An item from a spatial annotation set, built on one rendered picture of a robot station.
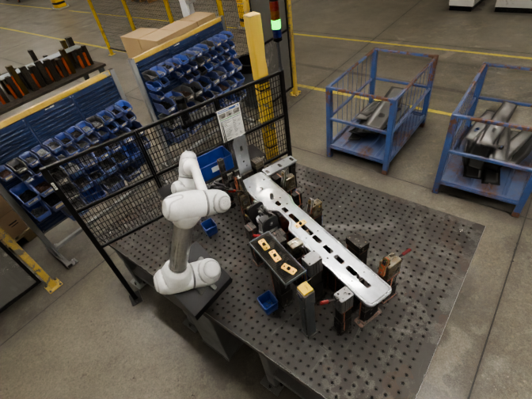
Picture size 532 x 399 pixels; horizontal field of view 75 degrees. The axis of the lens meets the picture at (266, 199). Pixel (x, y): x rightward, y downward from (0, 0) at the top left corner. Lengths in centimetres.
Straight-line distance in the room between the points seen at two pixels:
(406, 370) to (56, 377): 267
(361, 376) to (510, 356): 138
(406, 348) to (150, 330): 209
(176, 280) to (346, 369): 105
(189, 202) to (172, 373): 177
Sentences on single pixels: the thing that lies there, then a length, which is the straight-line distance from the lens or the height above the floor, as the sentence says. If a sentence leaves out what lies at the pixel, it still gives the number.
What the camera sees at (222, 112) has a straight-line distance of 281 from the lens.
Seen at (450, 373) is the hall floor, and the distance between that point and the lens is 302.
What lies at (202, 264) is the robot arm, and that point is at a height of 109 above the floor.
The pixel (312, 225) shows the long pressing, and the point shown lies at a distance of 231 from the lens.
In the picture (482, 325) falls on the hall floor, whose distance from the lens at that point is 326.
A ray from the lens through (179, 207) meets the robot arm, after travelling 163.
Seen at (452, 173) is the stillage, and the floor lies 16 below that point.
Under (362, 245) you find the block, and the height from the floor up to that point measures 103.
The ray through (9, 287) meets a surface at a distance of 401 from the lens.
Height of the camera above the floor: 270
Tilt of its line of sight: 42 degrees down
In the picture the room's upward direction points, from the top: 10 degrees counter-clockwise
